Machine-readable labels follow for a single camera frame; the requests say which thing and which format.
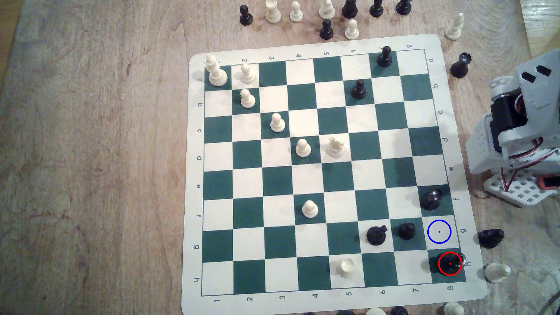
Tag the black king chess piece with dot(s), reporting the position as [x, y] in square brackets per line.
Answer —
[449, 264]

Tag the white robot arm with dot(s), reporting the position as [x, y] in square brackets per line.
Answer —
[540, 89]

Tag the white pawn chess piece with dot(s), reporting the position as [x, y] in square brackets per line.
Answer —
[496, 272]
[247, 74]
[247, 99]
[351, 30]
[296, 14]
[310, 210]
[302, 148]
[277, 124]
[453, 309]

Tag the white knight chess piece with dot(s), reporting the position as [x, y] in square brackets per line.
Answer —
[336, 146]
[326, 9]

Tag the green white chess mat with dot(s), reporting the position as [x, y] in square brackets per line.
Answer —
[302, 96]

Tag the white king chess piece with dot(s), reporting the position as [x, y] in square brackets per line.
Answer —
[217, 75]

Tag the black pawn chess piece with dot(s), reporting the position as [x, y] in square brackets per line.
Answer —
[384, 58]
[358, 90]
[246, 16]
[407, 231]
[326, 30]

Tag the black knight chess piece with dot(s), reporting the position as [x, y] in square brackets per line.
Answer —
[375, 236]

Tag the white rook chess piece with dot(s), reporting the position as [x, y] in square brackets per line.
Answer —
[346, 267]
[273, 13]

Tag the black rook chess piece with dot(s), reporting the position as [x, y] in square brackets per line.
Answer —
[431, 199]

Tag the white bishop chess piece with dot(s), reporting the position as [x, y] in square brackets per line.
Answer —
[454, 29]

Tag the white perforated base plate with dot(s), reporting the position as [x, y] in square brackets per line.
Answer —
[523, 189]

